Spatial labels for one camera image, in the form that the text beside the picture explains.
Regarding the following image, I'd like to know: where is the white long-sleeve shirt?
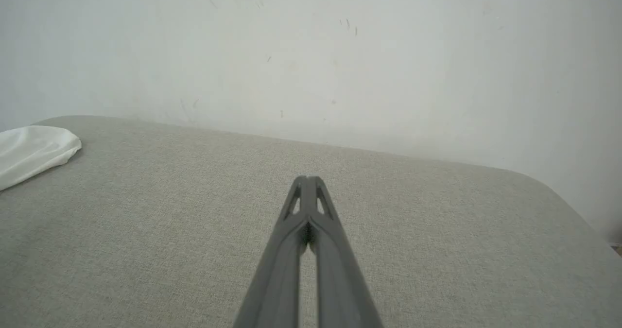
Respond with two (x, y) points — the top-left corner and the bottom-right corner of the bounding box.
(0, 125), (82, 191)

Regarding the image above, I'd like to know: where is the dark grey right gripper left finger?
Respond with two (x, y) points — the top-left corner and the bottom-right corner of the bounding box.
(233, 175), (308, 328)

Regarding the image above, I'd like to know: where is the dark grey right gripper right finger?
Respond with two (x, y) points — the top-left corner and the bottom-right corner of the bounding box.
(308, 175), (384, 328)

